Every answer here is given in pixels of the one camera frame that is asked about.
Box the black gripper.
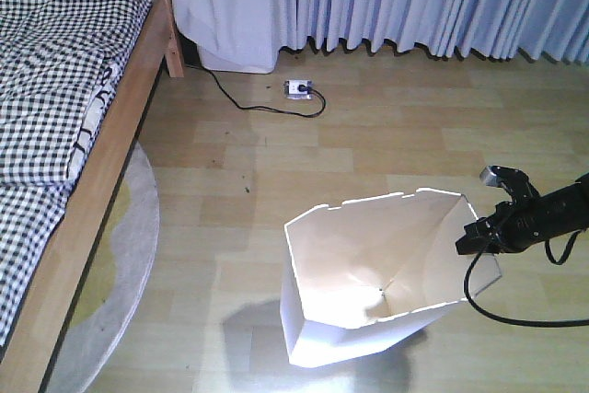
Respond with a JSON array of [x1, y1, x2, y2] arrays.
[[456, 167, 540, 255]]

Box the white trash bin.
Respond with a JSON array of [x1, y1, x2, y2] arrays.
[[280, 188, 502, 368]]

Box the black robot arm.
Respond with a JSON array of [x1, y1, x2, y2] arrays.
[[456, 165, 588, 255]]

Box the grey pleated curtain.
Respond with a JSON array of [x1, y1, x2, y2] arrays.
[[286, 0, 588, 64]]

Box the floor power socket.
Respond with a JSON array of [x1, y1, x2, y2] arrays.
[[283, 79, 313, 100]]

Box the white sheer curtain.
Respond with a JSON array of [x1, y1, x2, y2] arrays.
[[172, 0, 283, 74]]

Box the grey round rug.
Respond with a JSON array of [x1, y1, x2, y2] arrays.
[[45, 144, 160, 392]]

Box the black white checkered blanket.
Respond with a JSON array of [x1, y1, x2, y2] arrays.
[[1, 0, 153, 341]]

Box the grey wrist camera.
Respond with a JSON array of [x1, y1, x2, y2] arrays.
[[479, 165, 502, 188]]

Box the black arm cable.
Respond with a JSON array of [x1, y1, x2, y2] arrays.
[[463, 231, 589, 329]]

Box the black power cord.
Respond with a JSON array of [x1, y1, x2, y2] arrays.
[[183, 61, 327, 120]]

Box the wooden bed frame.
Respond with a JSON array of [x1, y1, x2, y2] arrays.
[[1, 0, 184, 392]]

